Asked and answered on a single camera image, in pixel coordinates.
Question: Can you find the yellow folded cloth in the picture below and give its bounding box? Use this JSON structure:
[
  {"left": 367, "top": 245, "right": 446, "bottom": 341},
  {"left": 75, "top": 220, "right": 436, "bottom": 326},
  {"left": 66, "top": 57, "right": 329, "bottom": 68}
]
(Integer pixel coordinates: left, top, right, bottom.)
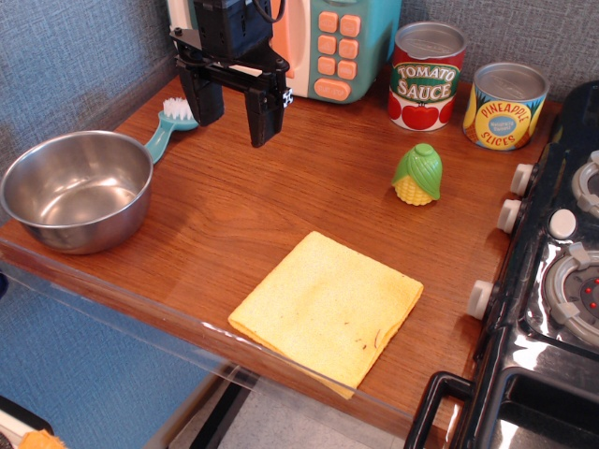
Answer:
[{"left": 228, "top": 232, "right": 424, "bottom": 399}]

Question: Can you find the grey rear stove burner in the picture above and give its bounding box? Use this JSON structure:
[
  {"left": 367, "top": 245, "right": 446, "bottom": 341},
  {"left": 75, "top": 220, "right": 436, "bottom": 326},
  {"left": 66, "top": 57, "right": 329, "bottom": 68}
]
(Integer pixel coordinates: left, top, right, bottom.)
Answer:
[{"left": 571, "top": 151, "right": 599, "bottom": 218}]

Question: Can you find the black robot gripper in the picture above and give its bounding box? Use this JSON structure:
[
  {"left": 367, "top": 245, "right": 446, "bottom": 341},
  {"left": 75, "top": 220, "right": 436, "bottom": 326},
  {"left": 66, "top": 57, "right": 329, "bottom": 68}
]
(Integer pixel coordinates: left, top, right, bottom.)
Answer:
[{"left": 170, "top": 1, "right": 293, "bottom": 148}]

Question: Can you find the toy corn cob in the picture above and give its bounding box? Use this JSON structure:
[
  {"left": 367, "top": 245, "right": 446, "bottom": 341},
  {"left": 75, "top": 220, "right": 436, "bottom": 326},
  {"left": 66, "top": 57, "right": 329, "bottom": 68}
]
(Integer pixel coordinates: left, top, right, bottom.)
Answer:
[{"left": 391, "top": 143, "right": 443, "bottom": 206}]

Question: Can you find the stainless steel pot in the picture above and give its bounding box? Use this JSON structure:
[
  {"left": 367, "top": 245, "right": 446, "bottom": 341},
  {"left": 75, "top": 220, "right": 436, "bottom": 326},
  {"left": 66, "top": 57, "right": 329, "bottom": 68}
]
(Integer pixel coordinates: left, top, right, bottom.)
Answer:
[{"left": 1, "top": 131, "right": 153, "bottom": 254}]

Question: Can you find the grey front stove burner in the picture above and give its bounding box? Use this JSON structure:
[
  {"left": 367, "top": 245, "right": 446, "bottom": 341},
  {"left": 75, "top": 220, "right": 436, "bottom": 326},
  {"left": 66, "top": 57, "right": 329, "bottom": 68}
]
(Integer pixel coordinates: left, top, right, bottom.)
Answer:
[{"left": 544, "top": 242, "right": 598, "bottom": 347}]

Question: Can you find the white stove button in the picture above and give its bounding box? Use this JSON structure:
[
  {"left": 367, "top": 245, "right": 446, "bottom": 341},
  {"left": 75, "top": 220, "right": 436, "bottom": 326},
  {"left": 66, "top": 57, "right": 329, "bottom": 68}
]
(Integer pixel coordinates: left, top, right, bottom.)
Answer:
[{"left": 548, "top": 209, "right": 577, "bottom": 239}]

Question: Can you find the teal dish brush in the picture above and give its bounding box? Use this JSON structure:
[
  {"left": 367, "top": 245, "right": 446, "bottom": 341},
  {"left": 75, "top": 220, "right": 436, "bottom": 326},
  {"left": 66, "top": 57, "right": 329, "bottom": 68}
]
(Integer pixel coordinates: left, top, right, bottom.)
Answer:
[{"left": 145, "top": 97, "right": 198, "bottom": 164}]

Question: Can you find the grey stove burner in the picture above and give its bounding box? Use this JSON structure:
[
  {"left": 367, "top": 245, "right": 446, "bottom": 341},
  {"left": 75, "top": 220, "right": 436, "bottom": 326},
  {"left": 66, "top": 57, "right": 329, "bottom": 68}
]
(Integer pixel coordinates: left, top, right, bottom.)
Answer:
[
  {"left": 571, "top": 151, "right": 599, "bottom": 218},
  {"left": 544, "top": 242, "right": 598, "bottom": 347}
]

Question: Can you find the tomato sauce can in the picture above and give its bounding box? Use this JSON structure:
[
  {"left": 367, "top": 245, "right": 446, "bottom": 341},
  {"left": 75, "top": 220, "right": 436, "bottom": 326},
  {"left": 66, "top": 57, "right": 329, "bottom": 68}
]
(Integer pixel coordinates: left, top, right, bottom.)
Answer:
[{"left": 387, "top": 22, "right": 467, "bottom": 131}]

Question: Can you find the black toy stove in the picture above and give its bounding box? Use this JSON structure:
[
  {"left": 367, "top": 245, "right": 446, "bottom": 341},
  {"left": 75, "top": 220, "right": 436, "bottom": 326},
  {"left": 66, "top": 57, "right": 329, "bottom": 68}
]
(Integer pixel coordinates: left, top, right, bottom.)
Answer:
[{"left": 405, "top": 81, "right": 598, "bottom": 448}]

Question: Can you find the teal toy microwave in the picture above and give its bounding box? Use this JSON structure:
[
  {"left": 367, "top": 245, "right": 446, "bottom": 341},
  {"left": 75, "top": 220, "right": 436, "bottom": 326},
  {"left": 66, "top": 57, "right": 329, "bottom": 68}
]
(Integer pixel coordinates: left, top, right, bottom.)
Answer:
[{"left": 168, "top": 1, "right": 402, "bottom": 104}]

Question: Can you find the orange fuzzy object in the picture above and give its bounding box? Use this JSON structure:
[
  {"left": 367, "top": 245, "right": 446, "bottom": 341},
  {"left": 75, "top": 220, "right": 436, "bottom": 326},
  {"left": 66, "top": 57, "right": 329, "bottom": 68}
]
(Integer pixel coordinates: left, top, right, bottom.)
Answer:
[{"left": 18, "top": 430, "right": 66, "bottom": 449}]

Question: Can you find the pineapple slices can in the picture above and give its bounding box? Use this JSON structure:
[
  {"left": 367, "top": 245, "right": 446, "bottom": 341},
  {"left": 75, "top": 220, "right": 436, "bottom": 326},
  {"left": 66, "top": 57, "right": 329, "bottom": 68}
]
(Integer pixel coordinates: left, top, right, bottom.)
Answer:
[{"left": 462, "top": 62, "right": 549, "bottom": 151}]

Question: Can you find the white stove knob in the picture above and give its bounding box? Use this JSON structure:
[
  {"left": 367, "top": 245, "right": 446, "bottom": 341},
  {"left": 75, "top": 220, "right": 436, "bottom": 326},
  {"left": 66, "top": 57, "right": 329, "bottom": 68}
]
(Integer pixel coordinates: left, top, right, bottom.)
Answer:
[
  {"left": 467, "top": 280, "right": 494, "bottom": 320},
  {"left": 496, "top": 199, "right": 521, "bottom": 234},
  {"left": 510, "top": 164, "right": 534, "bottom": 196}
]

